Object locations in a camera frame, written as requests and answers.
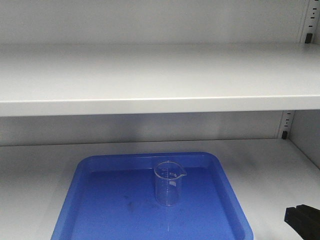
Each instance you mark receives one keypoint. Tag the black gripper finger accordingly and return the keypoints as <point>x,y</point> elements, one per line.
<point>305,220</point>

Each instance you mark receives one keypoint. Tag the clear glass beaker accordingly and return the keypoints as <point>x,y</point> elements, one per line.
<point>168,182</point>

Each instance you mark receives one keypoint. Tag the grey cabinet shelf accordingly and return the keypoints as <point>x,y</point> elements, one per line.
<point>96,79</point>

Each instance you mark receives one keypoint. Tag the blue plastic tray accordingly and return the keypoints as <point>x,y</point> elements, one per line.
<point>112,197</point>

